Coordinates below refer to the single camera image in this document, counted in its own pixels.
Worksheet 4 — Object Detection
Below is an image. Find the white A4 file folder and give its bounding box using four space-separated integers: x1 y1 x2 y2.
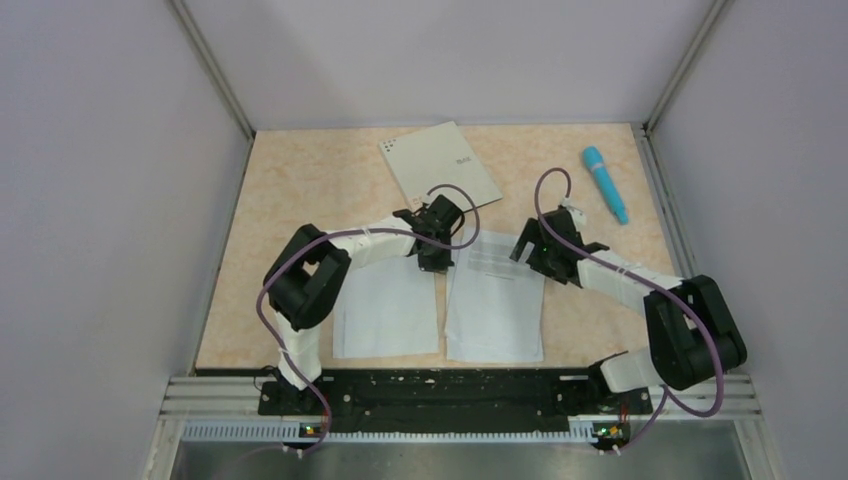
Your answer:
378 121 503 212

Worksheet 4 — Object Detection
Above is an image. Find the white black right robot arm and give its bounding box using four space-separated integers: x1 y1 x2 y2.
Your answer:
510 206 748 393

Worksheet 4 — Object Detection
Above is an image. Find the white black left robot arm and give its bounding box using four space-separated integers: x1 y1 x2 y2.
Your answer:
256 195 464 391

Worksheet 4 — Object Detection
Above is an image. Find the blue marker pen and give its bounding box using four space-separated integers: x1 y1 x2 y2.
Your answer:
582 146 629 225

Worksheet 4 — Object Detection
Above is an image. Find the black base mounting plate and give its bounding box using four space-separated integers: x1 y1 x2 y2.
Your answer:
258 368 653 433

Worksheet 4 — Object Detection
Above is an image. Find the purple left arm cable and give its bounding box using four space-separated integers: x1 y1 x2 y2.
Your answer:
255 183 482 458

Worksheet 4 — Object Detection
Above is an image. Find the white slotted cable duct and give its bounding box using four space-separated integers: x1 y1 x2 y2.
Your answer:
181 420 598 444

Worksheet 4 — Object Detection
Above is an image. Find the right aluminium corner post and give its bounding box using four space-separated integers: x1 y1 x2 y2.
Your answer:
642 0 734 137

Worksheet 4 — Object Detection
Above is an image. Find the aluminium corner post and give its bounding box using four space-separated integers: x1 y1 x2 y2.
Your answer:
642 0 734 137
164 0 256 142

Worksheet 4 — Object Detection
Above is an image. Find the aluminium front rail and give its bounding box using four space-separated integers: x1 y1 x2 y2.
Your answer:
159 374 761 421

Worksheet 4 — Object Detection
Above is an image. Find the left aluminium corner post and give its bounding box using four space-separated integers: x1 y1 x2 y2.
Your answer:
164 0 256 142

